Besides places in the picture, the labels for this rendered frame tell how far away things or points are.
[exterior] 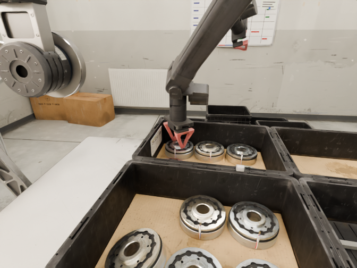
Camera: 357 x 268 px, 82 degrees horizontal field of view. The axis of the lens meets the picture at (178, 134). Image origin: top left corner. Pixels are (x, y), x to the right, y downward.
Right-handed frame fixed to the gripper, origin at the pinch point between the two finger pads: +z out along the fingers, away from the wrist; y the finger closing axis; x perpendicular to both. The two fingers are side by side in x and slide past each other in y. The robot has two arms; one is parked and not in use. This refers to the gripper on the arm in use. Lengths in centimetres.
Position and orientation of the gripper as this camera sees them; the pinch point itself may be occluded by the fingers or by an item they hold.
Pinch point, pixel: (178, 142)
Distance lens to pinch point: 74.4
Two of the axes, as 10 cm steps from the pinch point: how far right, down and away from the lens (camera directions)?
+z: 0.1, 9.0, 4.4
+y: -4.8, -3.9, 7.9
